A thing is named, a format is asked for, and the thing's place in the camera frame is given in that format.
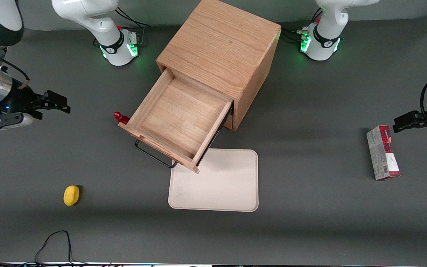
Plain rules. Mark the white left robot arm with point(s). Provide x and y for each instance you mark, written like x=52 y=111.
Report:
x=326 y=33

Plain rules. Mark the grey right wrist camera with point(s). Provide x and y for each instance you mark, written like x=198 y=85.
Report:
x=6 y=123

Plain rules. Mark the small red bottle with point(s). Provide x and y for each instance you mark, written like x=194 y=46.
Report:
x=121 y=118

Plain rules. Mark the wooden drawer cabinet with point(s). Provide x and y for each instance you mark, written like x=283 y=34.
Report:
x=221 y=40

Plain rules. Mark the beige rectangular tray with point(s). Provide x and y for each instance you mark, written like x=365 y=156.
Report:
x=224 y=185

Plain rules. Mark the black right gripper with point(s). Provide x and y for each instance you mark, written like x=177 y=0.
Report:
x=17 y=98

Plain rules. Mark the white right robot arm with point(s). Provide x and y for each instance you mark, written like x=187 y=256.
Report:
x=98 y=22

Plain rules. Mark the red tartan shortbread box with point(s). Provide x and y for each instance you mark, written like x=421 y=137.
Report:
x=380 y=155

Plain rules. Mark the yellow lemon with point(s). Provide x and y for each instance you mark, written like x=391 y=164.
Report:
x=71 y=195

